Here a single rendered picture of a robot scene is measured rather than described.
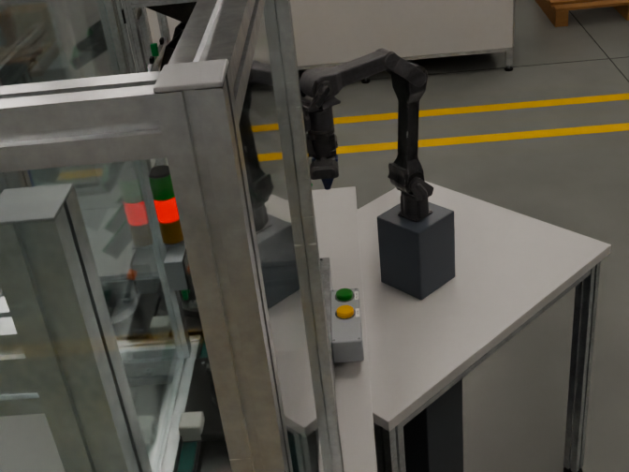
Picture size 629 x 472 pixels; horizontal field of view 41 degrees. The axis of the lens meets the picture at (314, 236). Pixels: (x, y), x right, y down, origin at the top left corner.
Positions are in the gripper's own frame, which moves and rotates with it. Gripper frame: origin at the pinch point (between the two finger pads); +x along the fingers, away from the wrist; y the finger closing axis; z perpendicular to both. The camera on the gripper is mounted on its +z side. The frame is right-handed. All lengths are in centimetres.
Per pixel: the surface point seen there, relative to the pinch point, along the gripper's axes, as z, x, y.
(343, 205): -2, 39, -58
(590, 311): -69, 60, -21
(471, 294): -33, 40, -5
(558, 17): -170, 118, -478
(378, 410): -8, 40, 36
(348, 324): -2.3, 29.4, 17.7
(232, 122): -2, -71, 138
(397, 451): -11, 53, 35
